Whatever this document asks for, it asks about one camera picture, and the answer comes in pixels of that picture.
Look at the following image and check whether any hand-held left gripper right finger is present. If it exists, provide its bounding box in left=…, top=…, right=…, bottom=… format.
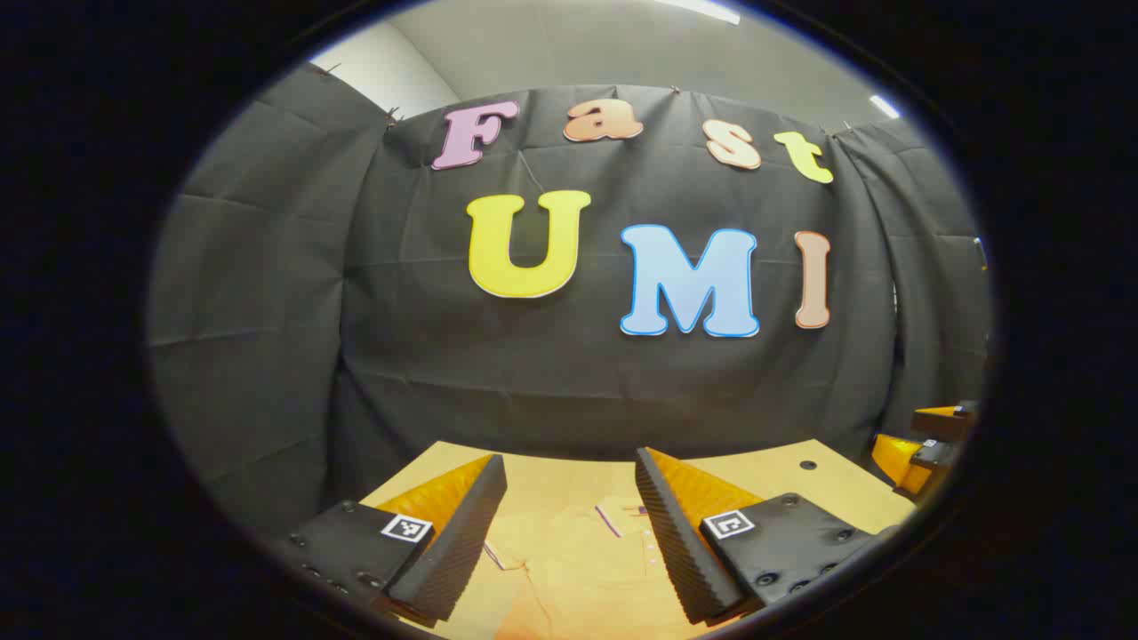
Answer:
left=634, top=447, right=899, bottom=626

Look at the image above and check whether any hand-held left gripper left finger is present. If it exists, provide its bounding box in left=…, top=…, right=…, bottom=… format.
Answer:
left=283, top=453, right=509, bottom=629

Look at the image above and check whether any orange T-shirt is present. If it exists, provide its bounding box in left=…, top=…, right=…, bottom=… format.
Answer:
left=445, top=493, right=703, bottom=640

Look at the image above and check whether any black backdrop cloth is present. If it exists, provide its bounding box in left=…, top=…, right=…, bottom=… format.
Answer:
left=147, top=62, right=992, bottom=543

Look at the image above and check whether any long ceiling light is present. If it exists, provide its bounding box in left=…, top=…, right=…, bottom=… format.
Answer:
left=653, top=0, right=741, bottom=25

